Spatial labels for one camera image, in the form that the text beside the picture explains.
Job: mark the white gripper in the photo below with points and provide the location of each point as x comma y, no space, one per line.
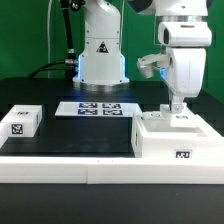
185,44

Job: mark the white cabinet body box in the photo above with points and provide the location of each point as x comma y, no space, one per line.
156,139

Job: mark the white cabinet door panel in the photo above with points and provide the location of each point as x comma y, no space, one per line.
152,115
186,118

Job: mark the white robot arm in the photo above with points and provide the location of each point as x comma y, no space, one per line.
101,64

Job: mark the small white cabinet top box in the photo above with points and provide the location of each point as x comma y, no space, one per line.
23,120

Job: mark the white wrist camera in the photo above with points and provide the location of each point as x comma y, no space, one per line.
147,64

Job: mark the white front fence rail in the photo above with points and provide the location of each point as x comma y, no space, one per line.
65,170

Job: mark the white marker base plate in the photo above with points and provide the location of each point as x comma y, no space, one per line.
97,109

